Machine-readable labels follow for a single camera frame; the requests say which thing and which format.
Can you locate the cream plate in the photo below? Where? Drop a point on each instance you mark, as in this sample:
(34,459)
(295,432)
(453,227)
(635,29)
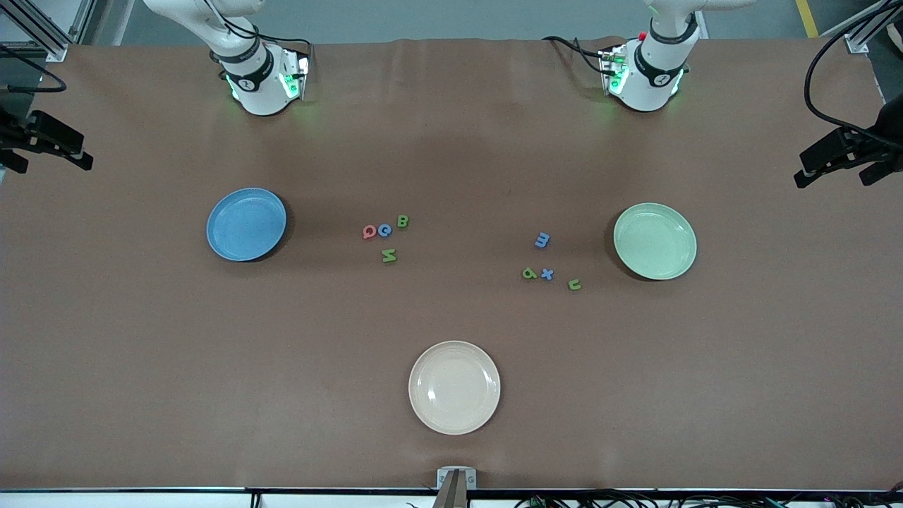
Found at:
(454,388)

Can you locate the green plate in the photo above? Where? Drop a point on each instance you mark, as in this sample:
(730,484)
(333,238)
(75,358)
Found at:
(655,241)

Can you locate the blue plate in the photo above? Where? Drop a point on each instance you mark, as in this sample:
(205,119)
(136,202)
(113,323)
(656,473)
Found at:
(247,226)

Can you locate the grey metal mount bracket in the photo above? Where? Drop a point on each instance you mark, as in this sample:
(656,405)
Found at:
(457,480)

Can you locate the brown table cover cloth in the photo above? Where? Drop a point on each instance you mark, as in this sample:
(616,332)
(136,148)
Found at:
(451,303)

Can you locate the blue letter m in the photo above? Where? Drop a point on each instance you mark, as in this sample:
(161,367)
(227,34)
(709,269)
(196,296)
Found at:
(545,240)

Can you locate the green letter N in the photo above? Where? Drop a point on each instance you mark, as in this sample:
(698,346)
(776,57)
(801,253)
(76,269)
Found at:
(389,256)

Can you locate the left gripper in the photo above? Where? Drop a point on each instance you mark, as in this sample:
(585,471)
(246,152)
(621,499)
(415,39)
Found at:
(890,129)

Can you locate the aluminium frame profile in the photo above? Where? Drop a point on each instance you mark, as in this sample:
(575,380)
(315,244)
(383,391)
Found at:
(79,32)
(40,32)
(862,39)

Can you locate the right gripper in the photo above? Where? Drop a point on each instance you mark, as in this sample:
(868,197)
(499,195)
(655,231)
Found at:
(7,132)

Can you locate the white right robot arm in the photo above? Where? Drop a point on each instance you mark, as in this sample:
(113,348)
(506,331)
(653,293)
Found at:
(261,92)

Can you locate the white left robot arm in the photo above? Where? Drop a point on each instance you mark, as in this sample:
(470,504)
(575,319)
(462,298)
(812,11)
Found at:
(649,85)

